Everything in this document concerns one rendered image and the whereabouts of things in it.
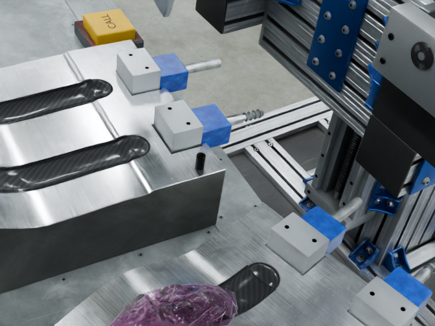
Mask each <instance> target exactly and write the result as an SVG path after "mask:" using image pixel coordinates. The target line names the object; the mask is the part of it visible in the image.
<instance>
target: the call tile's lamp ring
mask: <svg viewBox="0 0 435 326"><path fill-rule="evenodd" d="M75 23H76V25H77V26H78V28H79V29H80V31H81V32H82V34H83V35H84V37H85V38H86V40H87V42H88V43H89V44H90V46H91V47H95V46H96V45H95V44H94V42H93V40H92V39H91V38H90V36H89V34H88V33H87V32H86V30H85V28H84V27H83V26H82V24H81V23H83V20H81V21H75ZM135 37H136V38H137V39H132V42H134V43H136V42H140V41H144V40H143V39H142V38H141V37H140V35H139V34H138V32H137V31H136V30H135Z"/></svg>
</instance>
